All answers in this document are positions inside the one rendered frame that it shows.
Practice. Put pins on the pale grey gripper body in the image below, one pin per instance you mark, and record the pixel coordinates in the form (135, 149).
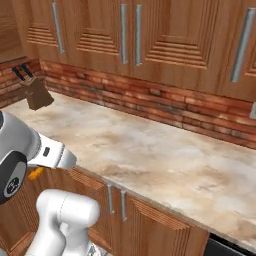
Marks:
(67, 159)

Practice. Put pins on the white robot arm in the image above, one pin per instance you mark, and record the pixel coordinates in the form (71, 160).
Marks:
(20, 143)

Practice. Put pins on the small orange object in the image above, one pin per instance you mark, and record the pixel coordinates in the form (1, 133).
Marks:
(35, 173)

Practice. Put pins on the wooden base cupboard door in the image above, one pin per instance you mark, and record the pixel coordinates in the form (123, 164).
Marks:
(96, 191)
(153, 230)

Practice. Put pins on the brown wooden knife block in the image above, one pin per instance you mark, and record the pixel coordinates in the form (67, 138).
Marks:
(37, 96)

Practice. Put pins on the wooden tall cupboard side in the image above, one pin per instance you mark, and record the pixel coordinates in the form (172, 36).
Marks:
(8, 30)

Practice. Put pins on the black appliance front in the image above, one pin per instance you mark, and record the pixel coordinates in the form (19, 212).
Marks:
(230, 248)

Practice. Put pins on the wooden wall cupboard door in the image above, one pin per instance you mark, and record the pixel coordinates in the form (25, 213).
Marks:
(36, 23)
(246, 66)
(180, 43)
(96, 36)

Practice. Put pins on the grey wall socket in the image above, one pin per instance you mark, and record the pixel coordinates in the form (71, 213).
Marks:
(253, 110)

